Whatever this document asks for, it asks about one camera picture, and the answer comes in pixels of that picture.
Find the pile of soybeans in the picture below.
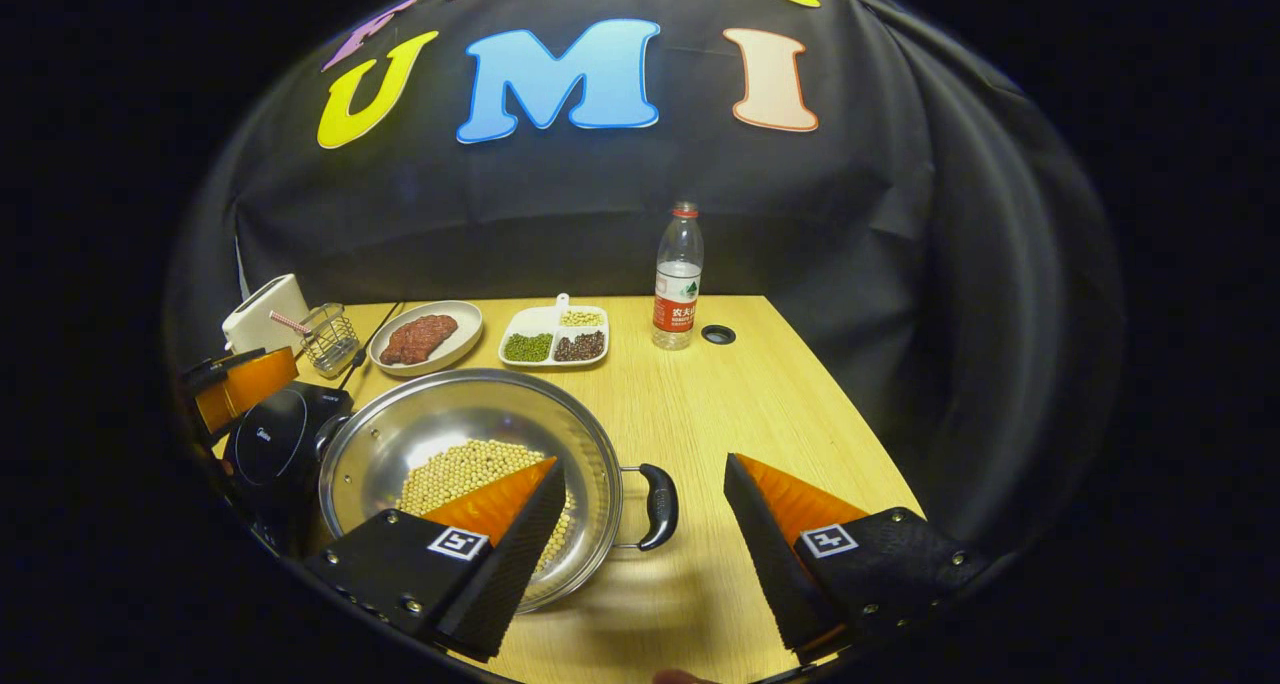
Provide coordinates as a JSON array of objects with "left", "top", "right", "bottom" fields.
[{"left": 398, "top": 439, "right": 576, "bottom": 575}]

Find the clear plastic water bottle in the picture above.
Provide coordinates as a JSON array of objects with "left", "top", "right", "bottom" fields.
[{"left": 652, "top": 201, "right": 705, "bottom": 351}]

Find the round beige plate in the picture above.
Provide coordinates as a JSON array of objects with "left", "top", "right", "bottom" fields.
[{"left": 368, "top": 301, "right": 484, "bottom": 378}]

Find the stainless steel pot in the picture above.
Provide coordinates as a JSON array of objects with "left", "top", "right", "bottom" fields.
[{"left": 318, "top": 368, "right": 680, "bottom": 613}]

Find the white divided dish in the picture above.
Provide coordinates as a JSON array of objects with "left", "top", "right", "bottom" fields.
[{"left": 498, "top": 293, "right": 610, "bottom": 369}]

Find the raw red meat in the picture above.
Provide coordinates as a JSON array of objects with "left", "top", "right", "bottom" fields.
[{"left": 379, "top": 314, "right": 459, "bottom": 367}]

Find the black induction cooktop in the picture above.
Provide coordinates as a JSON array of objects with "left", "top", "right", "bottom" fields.
[{"left": 222, "top": 383, "right": 354, "bottom": 555}]

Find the white toaster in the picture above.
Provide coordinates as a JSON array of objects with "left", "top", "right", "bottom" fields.
[{"left": 221, "top": 273, "right": 311, "bottom": 355}]

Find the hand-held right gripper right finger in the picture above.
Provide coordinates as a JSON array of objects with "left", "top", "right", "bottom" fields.
[{"left": 722, "top": 452, "right": 989, "bottom": 665}]

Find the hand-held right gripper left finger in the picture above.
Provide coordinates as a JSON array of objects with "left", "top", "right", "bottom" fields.
[{"left": 303, "top": 455, "right": 569, "bottom": 664}]

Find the wire mesh basket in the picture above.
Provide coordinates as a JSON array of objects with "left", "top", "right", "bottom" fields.
[{"left": 300, "top": 303, "right": 361, "bottom": 378}]

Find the black backdrop cloth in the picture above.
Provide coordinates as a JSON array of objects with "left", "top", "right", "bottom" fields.
[{"left": 165, "top": 0, "right": 1126, "bottom": 545}]

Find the black power cable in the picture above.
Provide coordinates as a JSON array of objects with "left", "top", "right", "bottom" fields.
[{"left": 345, "top": 302, "right": 406, "bottom": 385}]

